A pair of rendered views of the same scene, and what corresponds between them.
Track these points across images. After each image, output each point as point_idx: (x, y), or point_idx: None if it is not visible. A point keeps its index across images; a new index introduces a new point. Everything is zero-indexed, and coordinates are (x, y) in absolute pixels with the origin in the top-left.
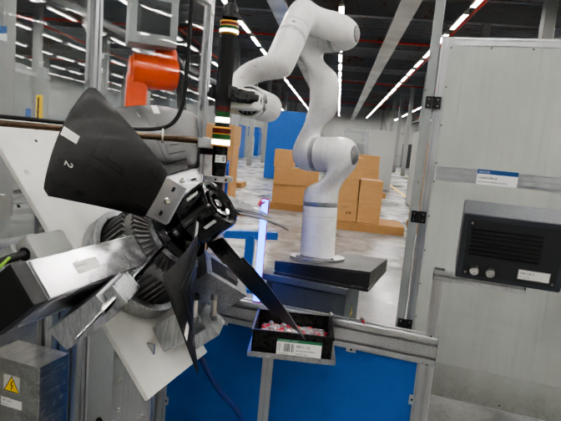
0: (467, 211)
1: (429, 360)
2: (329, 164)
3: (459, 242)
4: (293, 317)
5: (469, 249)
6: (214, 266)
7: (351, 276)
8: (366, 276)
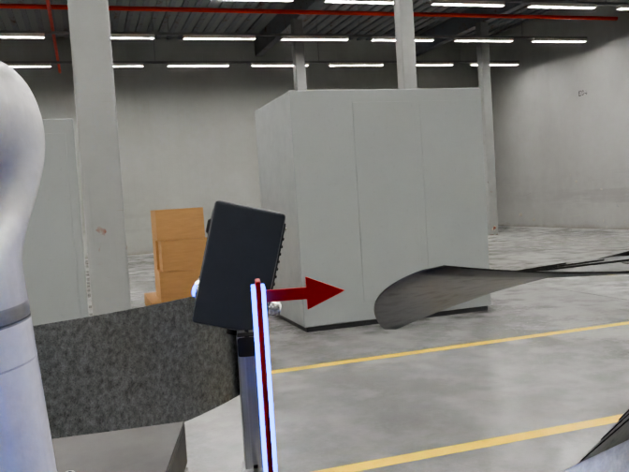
0: (280, 213)
1: None
2: (24, 152)
3: (267, 271)
4: None
5: (276, 275)
6: None
7: (179, 457)
8: (183, 435)
